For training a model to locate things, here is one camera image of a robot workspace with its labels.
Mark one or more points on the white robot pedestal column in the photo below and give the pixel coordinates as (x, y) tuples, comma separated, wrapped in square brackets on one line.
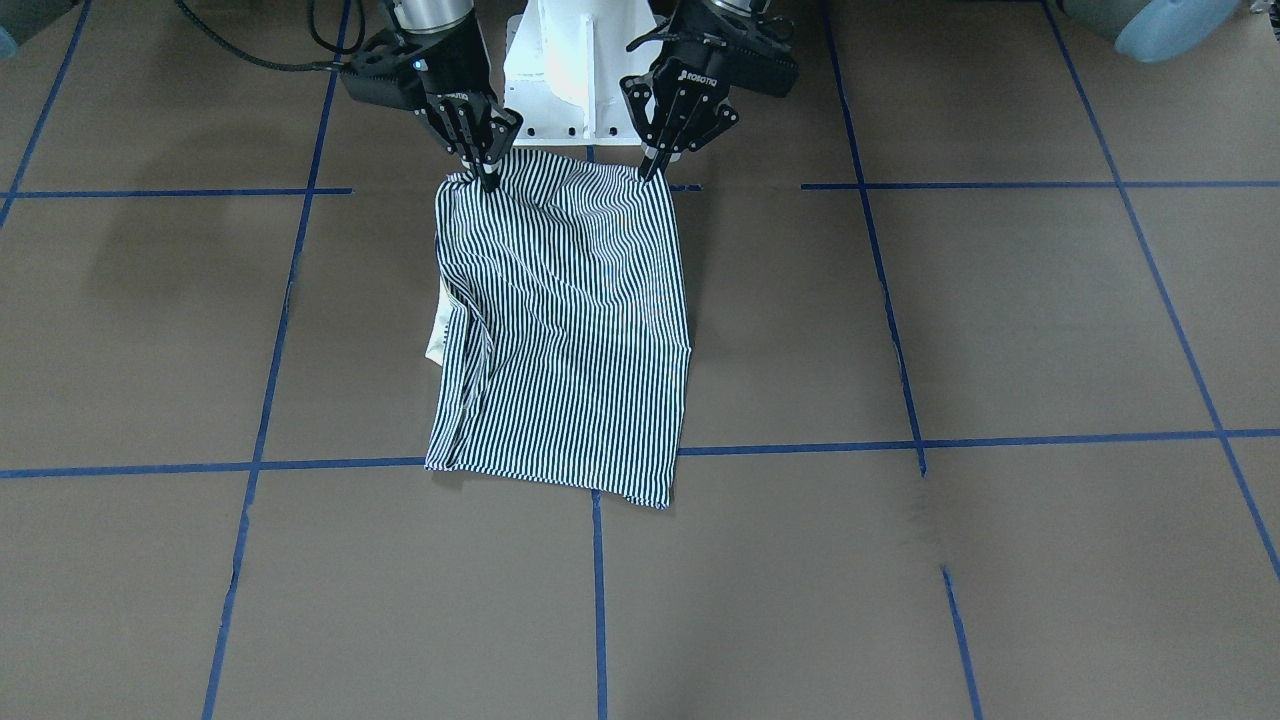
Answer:
[(563, 66)]

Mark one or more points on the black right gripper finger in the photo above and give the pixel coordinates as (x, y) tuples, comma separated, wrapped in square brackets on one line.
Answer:
[(463, 120), (494, 131)]

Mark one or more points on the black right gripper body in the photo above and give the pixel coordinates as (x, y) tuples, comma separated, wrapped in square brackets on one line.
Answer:
[(447, 82)]

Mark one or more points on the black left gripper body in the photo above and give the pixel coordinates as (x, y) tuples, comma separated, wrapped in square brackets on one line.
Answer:
[(692, 68)]

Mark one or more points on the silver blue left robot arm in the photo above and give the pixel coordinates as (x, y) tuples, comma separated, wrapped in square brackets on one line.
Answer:
[(1147, 31)]

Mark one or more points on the blue white striped polo shirt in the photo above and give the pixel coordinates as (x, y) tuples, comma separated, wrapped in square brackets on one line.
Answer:
[(563, 333)]

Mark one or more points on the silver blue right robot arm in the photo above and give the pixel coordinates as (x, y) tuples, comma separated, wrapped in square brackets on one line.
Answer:
[(421, 16)]

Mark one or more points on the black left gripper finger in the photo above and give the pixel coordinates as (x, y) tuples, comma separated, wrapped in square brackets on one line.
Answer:
[(694, 121), (660, 111)]

